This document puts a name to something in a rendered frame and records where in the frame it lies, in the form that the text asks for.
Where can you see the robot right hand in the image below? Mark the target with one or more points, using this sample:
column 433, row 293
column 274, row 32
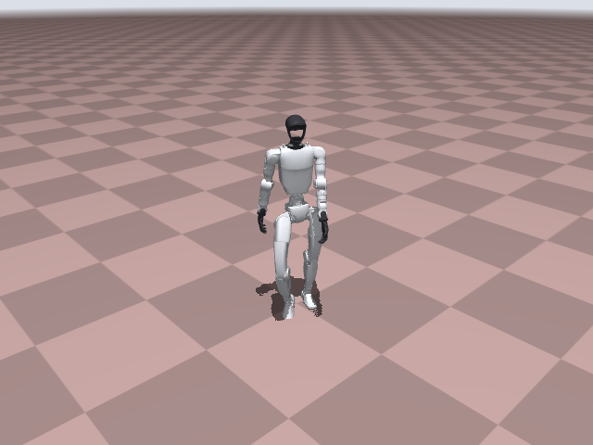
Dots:
column 261, row 213

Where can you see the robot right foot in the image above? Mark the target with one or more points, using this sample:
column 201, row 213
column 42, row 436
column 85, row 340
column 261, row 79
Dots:
column 288, row 311

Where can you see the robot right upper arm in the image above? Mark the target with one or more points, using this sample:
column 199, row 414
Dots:
column 272, row 156

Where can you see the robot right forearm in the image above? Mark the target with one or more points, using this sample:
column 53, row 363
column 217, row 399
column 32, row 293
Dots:
column 263, row 198

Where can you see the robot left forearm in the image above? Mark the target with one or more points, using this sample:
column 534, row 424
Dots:
column 322, row 201

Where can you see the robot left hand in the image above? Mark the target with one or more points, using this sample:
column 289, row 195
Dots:
column 324, row 220

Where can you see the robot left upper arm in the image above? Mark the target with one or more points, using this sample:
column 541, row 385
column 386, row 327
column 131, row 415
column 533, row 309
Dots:
column 319, row 155

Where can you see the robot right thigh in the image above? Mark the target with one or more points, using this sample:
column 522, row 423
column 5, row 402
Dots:
column 282, row 225

